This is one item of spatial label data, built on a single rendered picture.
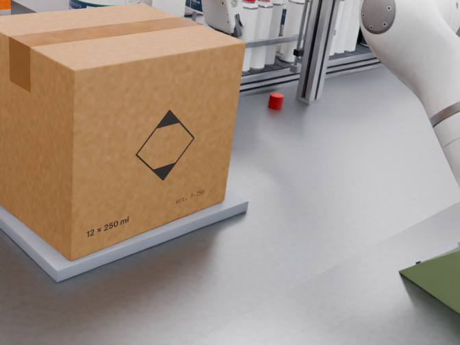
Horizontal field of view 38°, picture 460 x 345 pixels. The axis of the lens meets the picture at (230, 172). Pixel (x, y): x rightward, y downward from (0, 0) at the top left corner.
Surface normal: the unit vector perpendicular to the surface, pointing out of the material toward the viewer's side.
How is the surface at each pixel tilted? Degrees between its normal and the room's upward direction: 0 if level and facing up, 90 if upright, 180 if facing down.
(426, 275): 90
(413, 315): 0
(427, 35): 95
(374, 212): 0
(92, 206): 90
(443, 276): 90
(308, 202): 0
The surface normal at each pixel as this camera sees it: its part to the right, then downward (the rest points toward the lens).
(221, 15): -0.65, 0.57
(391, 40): -0.44, 0.66
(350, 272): 0.12, -0.89
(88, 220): 0.72, 0.39
